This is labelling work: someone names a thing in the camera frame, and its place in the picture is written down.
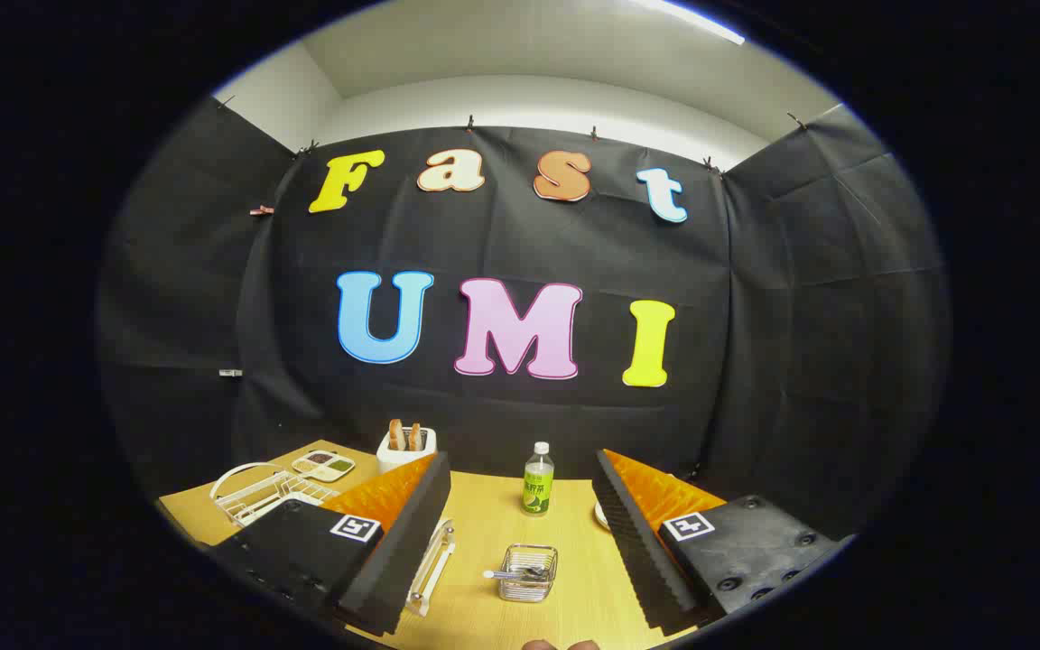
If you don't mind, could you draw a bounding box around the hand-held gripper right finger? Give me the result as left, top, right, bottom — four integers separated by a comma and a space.
592, 449, 846, 637

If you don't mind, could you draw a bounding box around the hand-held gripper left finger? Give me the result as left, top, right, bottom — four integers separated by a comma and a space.
204, 451, 453, 637

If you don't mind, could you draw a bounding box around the metal wire basket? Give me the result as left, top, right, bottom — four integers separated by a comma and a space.
497, 543, 559, 603

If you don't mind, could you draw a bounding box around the white wire dish rack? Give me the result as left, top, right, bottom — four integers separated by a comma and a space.
210, 462, 456, 618

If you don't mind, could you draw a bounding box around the divided condiment dish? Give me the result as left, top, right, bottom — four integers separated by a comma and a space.
291, 450, 357, 484

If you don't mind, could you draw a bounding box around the white toaster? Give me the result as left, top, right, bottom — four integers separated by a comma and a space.
376, 426, 438, 476

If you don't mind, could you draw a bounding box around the green label drink bottle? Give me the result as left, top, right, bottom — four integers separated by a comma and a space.
522, 441, 555, 516

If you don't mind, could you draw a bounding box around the black backdrop cloth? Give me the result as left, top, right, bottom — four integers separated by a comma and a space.
96, 97, 952, 543

